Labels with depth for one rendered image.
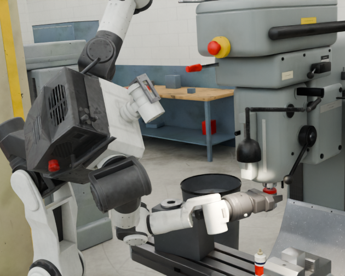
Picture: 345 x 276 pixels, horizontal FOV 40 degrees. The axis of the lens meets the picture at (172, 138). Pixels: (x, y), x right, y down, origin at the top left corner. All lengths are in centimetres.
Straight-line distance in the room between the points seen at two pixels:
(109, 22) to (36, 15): 943
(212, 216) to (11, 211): 173
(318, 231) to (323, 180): 21
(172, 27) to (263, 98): 631
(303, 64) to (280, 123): 19
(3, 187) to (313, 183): 177
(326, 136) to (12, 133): 104
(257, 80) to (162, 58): 655
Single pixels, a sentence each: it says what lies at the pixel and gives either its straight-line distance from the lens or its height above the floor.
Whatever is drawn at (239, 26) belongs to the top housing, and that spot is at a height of 182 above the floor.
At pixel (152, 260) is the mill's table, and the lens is 206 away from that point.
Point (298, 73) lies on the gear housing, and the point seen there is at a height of 166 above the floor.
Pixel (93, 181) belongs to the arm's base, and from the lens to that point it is 131.
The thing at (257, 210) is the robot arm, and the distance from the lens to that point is 160.
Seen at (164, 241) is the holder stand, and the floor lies 98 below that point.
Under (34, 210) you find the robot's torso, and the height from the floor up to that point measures 128.
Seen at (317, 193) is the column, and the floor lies 113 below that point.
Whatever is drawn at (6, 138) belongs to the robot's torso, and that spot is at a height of 151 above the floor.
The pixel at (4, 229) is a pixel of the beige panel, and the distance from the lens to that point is 303.
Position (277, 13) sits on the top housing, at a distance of 139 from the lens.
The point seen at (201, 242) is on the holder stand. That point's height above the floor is 100.
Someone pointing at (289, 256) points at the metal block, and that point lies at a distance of 169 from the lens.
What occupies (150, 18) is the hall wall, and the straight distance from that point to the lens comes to 811.
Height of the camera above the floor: 183
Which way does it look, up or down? 13 degrees down
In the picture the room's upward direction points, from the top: 4 degrees counter-clockwise
